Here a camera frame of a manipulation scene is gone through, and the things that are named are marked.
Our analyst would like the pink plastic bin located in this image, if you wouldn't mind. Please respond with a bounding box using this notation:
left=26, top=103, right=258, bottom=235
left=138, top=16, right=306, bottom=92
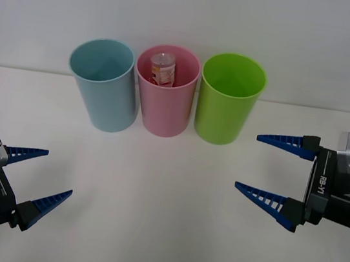
left=125, top=40, right=205, bottom=141

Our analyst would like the green plastic bin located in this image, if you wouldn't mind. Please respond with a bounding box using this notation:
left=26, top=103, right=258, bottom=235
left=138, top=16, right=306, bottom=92
left=191, top=48, right=272, bottom=150

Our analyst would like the clear plastic bottle red label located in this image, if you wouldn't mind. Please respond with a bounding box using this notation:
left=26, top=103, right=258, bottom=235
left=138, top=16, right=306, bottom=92
left=147, top=50, right=179, bottom=89

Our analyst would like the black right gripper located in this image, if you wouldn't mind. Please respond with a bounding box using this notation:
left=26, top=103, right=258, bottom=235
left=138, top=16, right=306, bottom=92
left=229, top=125, right=350, bottom=241

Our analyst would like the pale blue plastic bin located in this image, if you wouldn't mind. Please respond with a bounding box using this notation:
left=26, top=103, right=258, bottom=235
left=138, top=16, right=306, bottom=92
left=59, top=34, right=148, bottom=136

